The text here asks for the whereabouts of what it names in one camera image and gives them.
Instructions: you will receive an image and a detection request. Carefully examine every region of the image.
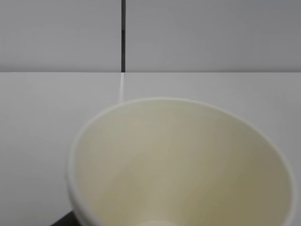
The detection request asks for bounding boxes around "white paper cup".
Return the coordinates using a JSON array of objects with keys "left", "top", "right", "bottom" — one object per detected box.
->
[{"left": 66, "top": 98, "right": 298, "bottom": 226}]

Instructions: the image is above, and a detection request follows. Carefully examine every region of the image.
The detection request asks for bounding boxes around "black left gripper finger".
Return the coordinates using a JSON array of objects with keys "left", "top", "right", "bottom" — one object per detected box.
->
[{"left": 51, "top": 211, "right": 80, "bottom": 226}]

